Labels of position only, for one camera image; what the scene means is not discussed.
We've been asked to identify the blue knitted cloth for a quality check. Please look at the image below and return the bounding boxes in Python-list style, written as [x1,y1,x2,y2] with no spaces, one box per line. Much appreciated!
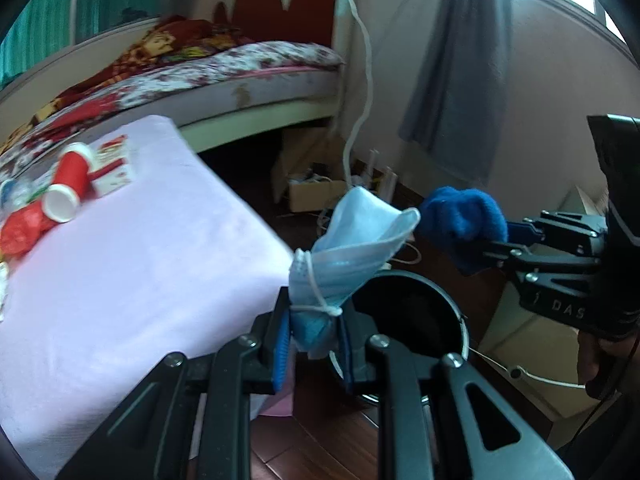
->
[414,186,509,274]

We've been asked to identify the light blue face mask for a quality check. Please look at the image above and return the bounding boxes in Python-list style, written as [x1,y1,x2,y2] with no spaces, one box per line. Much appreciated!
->
[288,186,420,359]

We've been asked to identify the red white milk carton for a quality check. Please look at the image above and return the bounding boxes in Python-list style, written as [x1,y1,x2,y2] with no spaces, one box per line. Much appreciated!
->
[88,134,134,197]

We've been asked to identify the red paper cup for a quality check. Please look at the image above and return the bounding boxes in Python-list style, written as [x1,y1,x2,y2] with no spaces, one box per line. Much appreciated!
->
[41,142,96,223]

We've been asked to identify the crushed clear plastic bottle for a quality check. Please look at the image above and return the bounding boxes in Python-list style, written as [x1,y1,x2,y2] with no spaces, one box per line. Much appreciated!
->
[1,178,36,214]

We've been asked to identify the black trash bin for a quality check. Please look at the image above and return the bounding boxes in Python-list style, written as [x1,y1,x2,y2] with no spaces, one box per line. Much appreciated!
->
[348,270,470,405]

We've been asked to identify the right hand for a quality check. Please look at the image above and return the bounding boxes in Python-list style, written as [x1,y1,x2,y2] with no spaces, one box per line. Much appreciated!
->
[577,332,639,393]

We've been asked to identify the pink white table cover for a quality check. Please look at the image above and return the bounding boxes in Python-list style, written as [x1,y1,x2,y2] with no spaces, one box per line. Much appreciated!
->
[1,116,292,479]

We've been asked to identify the white router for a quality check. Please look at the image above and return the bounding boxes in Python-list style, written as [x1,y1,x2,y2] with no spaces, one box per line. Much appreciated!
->
[350,148,398,204]

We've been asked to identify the grey hanging towel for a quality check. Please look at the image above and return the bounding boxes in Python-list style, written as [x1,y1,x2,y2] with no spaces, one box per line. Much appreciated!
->
[399,0,512,184]

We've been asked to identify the cardboard box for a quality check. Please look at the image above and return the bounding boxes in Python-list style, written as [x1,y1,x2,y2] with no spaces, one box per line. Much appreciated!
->
[272,127,346,212]

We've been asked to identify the bed with floral mattress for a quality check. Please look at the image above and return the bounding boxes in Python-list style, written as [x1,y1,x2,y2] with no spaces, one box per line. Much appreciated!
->
[1,41,344,177]

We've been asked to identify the red plastic bag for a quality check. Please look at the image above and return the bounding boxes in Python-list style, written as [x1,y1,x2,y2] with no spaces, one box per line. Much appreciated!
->
[1,200,58,258]

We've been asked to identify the red patterned blanket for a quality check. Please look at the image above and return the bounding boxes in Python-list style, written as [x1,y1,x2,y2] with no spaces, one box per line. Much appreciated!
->
[1,15,242,154]

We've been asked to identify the red white headboard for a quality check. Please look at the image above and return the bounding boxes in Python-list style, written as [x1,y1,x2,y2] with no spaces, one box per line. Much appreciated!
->
[210,0,354,58]

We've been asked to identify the window with green curtain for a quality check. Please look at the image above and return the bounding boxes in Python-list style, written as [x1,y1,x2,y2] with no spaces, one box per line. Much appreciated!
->
[1,0,158,87]

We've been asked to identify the white cable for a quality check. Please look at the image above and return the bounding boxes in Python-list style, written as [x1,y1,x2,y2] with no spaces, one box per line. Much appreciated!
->
[324,0,377,196]

